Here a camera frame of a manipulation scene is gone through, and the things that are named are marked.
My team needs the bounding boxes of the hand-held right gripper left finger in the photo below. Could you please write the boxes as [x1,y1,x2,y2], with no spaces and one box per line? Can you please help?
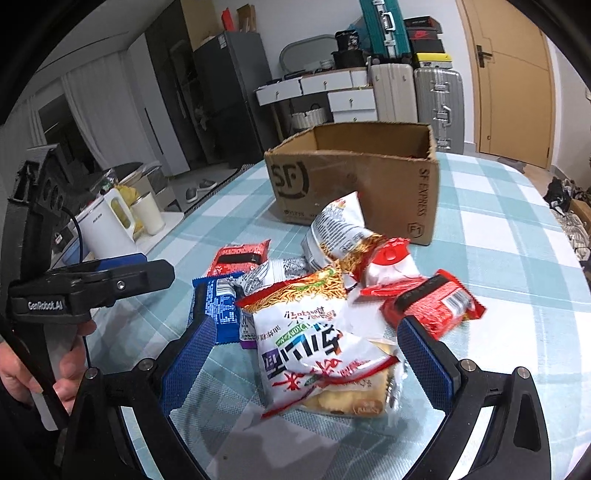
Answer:
[60,286,219,480]

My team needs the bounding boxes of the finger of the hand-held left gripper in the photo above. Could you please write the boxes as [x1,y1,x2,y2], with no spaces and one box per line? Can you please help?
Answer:
[95,253,149,274]
[87,258,176,308]

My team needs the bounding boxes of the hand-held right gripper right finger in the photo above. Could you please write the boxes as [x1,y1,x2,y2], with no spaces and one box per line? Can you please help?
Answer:
[396,315,551,480]

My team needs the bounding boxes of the purple snack packet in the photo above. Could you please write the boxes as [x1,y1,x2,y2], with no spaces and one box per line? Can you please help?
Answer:
[239,318,258,352]

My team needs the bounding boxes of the red black snack packet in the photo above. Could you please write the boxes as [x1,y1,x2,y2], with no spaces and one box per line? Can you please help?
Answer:
[206,240,271,278]
[382,271,486,342]

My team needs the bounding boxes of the clear cracker packet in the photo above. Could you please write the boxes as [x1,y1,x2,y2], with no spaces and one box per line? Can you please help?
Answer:
[300,339,407,418]

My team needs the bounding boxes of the large white noodle packet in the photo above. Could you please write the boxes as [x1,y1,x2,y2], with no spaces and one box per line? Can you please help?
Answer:
[235,261,402,420]

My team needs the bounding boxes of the brown cardboard box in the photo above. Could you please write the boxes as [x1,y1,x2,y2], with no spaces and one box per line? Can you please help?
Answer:
[264,122,440,246]

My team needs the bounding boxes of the person's left hand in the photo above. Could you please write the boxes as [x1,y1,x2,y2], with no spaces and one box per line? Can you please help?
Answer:
[0,320,99,414]

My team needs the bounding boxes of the white electric kettle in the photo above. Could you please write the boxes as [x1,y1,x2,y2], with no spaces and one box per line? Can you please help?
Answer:
[78,187,137,262]

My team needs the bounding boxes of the white cup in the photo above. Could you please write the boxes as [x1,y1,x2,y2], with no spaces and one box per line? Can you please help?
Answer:
[131,191,166,236]

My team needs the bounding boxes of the blue snack packet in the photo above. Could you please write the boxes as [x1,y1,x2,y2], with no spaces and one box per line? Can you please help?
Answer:
[193,273,250,344]

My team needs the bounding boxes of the red and white snack packet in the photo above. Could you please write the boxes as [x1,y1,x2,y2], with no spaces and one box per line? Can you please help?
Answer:
[353,237,423,297]

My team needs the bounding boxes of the white grey snack packet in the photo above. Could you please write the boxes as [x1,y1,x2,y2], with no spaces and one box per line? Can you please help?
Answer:
[238,257,308,296]

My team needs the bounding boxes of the white curtain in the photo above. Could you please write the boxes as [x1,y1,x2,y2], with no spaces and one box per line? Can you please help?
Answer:
[60,60,155,178]

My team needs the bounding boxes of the checkered tablecloth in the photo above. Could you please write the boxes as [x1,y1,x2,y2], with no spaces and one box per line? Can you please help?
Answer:
[85,150,591,480]

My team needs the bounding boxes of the small white noodle packet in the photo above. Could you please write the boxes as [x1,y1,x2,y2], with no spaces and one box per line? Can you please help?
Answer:
[302,191,386,278]

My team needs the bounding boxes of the dark refrigerator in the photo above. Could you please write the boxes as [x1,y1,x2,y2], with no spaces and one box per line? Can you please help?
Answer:
[191,32,278,168]

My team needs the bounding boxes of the woven laundry basket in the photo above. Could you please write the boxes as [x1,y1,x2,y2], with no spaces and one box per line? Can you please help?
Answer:
[290,108,333,139]

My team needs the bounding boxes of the silver suitcase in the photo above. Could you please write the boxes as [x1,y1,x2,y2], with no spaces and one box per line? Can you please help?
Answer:
[413,67,465,153]

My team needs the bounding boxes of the white desk with drawers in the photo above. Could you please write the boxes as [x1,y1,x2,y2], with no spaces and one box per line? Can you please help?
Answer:
[256,67,377,125]

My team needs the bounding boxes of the beige suitcase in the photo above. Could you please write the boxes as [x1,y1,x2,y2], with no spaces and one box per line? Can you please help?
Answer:
[369,62,419,124]

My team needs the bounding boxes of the wooden door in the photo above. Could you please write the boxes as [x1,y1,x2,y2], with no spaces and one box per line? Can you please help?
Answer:
[455,0,555,169]

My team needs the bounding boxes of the yellow black box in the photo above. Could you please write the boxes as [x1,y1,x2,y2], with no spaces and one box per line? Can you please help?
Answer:
[414,52,453,71]

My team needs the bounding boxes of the black container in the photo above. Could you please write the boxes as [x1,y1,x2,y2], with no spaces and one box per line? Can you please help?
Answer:
[331,30,366,71]

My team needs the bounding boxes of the red black shoe box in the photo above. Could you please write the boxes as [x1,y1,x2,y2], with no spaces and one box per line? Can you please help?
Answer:
[409,28,445,55]

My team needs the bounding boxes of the teal suitcase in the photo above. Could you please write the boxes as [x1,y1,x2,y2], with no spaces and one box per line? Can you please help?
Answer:
[359,0,410,62]

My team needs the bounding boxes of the grey oval frame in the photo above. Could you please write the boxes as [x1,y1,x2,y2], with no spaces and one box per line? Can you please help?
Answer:
[279,34,338,80]

